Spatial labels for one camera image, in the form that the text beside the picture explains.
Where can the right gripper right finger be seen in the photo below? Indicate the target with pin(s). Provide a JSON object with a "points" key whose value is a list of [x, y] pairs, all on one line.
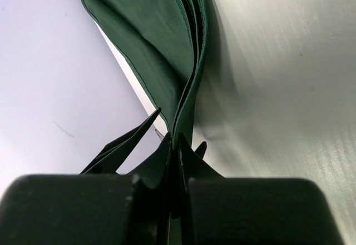
{"points": [[219, 210]]}

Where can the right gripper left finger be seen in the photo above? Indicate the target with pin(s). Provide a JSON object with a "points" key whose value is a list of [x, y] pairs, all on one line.
{"points": [[90, 208]]}

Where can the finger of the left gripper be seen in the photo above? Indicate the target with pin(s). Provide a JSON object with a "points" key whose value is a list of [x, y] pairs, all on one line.
{"points": [[201, 149], [116, 152]]}

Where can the dark green cloth napkin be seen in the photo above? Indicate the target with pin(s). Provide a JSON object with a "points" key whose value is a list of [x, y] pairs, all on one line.
{"points": [[164, 42]]}

